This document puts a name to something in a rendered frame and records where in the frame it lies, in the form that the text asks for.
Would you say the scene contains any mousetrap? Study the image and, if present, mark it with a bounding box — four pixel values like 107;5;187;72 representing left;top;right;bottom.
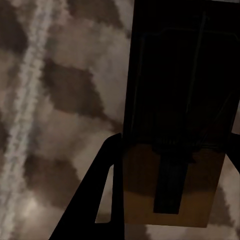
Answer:
122;0;240;228

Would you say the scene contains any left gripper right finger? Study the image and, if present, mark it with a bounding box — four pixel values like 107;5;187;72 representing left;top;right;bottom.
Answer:
227;133;240;173

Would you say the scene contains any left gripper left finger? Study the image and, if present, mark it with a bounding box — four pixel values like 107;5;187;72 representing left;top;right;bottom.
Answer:
49;133;125;240

